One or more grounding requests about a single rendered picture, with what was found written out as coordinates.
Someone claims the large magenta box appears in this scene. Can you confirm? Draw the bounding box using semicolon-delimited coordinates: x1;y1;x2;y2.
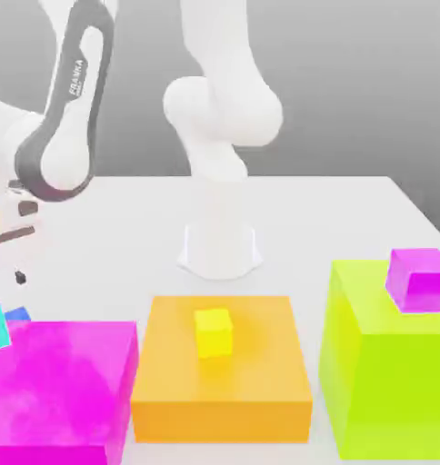
0;320;140;465

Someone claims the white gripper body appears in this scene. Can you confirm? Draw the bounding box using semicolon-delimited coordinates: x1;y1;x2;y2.
0;218;44;260

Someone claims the small yellow cube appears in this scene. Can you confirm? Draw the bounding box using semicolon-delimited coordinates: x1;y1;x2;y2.
193;307;235;361

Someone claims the small blue cube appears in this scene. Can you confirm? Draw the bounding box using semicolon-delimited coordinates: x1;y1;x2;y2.
4;305;33;325

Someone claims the large lime green box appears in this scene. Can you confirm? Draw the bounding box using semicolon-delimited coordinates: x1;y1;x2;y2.
318;259;440;461

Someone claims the small purple cube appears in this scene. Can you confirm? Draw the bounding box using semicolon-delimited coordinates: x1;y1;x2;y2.
385;247;440;314

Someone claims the large orange box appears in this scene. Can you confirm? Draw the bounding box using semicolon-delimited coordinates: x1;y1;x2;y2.
130;295;314;445

